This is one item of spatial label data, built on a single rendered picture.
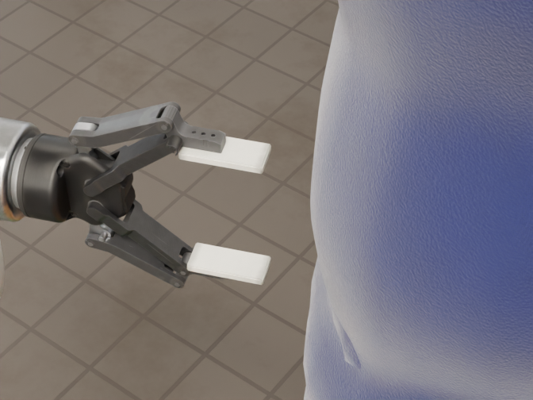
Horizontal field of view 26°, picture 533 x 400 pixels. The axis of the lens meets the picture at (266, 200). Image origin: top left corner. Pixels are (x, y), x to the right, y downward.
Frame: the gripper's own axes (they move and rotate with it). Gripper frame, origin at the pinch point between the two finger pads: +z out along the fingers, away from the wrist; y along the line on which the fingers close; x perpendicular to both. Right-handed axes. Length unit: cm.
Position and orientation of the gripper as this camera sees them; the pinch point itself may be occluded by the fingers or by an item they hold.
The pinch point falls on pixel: (254, 215)
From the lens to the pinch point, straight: 97.9
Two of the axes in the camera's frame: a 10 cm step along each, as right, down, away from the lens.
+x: -2.5, 6.9, -6.8
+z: 9.7, 1.8, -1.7
